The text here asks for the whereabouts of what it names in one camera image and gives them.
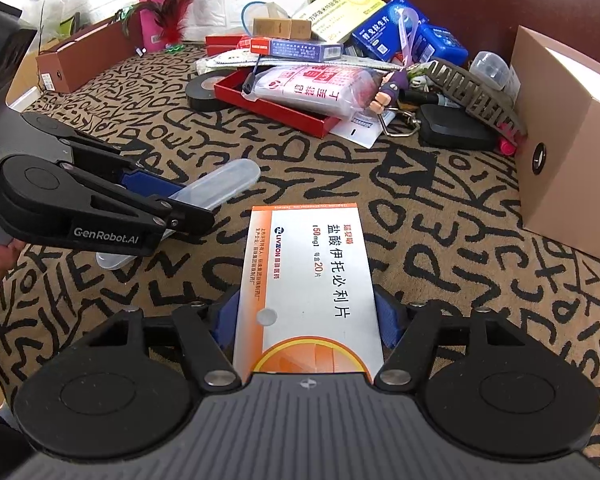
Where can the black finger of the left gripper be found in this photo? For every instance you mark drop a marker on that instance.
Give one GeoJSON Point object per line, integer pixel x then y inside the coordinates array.
{"type": "Point", "coordinates": [188, 222]}

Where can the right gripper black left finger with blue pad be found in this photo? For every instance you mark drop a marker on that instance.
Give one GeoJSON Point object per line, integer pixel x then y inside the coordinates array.
{"type": "Point", "coordinates": [129, 384]}

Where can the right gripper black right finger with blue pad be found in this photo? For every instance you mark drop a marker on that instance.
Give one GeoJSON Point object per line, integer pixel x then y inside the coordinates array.
{"type": "Point", "coordinates": [483, 383]}

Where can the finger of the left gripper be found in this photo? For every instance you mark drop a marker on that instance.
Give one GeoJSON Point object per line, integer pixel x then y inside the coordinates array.
{"type": "Point", "coordinates": [102, 159]}

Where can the clear plastic tube case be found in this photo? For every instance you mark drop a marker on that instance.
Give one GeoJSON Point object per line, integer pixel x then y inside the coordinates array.
{"type": "Point", "coordinates": [138, 227]}

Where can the orange white medicine box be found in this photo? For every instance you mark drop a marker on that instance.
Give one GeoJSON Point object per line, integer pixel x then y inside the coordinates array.
{"type": "Point", "coordinates": [306, 302]}

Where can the brown long box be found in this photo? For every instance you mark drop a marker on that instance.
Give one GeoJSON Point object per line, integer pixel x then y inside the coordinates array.
{"type": "Point", "coordinates": [83, 56]}

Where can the black tape roll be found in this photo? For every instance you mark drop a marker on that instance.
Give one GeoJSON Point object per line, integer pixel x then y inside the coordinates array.
{"type": "Point", "coordinates": [200, 93]}

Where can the red tray lid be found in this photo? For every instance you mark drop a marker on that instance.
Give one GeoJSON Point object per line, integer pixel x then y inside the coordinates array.
{"type": "Point", "coordinates": [229, 89]}

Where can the letter patterned tablecloth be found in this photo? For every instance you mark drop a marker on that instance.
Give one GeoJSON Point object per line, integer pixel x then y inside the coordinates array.
{"type": "Point", "coordinates": [438, 225]}

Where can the red feather toy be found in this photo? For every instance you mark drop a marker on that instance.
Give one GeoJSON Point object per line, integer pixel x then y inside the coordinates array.
{"type": "Point", "coordinates": [169, 16]}

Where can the pink water bottle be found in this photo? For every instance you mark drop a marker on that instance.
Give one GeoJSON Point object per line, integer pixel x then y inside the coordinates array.
{"type": "Point", "coordinates": [151, 31]}

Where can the red white plastic packet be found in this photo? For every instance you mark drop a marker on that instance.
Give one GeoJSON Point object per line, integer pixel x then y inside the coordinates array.
{"type": "Point", "coordinates": [330, 90]}

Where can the red blue toothpaste box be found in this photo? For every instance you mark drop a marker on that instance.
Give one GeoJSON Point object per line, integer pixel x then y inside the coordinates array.
{"type": "Point", "coordinates": [300, 50]}

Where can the tan rectangular box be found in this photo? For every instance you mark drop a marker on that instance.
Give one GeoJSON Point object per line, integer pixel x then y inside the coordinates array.
{"type": "Point", "coordinates": [282, 28]}

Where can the yellow medicine box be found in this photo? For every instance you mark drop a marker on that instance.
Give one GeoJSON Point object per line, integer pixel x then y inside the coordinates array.
{"type": "Point", "coordinates": [334, 20]}

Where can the black flat pouch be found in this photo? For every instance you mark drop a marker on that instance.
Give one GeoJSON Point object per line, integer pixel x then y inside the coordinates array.
{"type": "Point", "coordinates": [453, 129]}

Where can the blue medicine box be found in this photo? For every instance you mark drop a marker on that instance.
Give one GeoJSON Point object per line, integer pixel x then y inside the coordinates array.
{"type": "Point", "coordinates": [379, 37]}
{"type": "Point", "coordinates": [434, 41]}

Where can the grey hair claw clip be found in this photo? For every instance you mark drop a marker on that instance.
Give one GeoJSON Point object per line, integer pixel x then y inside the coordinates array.
{"type": "Point", "coordinates": [492, 107]}

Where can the pink cardboard box white inside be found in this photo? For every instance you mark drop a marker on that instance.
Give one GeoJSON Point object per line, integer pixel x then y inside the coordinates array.
{"type": "Point", "coordinates": [558, 162]}

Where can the clear plastic cup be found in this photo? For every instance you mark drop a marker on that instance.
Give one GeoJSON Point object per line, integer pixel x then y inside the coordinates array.
{"type": "Point", "coordinates": [490, 68]}

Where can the purple figure keychain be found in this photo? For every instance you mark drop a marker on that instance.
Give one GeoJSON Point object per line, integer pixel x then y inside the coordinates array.
{"type": "Point", "coordinates": [389, 91]}

